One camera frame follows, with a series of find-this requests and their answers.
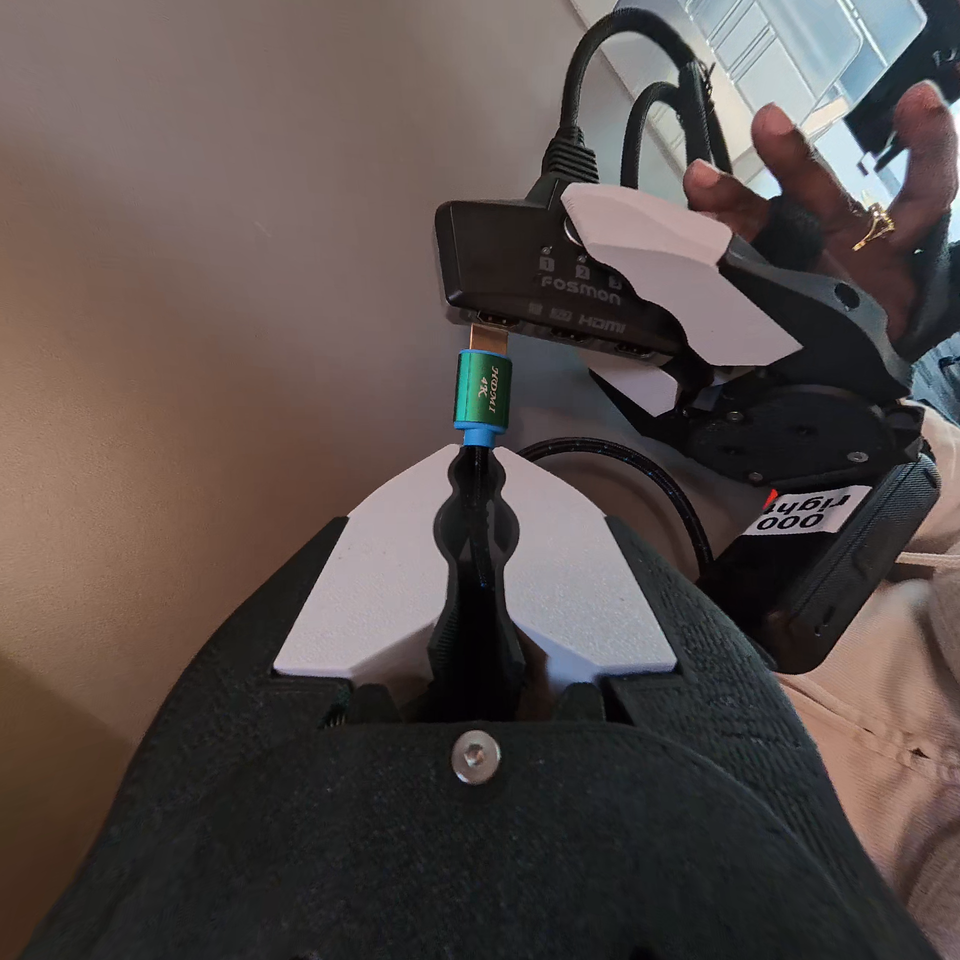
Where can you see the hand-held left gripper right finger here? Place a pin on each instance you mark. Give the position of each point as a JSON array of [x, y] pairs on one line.
[[592, 592]]

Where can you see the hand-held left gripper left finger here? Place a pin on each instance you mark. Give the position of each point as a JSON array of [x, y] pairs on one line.
[[367, 592]]

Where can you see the clear plastic bin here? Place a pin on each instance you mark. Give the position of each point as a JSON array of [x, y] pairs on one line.
[[787, 45]]

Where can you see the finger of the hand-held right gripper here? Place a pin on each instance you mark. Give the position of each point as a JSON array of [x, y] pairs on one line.
[[637, 390], [675, 255]]

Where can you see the person's right hand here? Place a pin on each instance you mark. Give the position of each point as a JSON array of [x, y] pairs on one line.
[[885, 165]]

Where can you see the grey desk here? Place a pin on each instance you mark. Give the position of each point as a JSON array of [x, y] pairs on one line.
[[225, 300]]

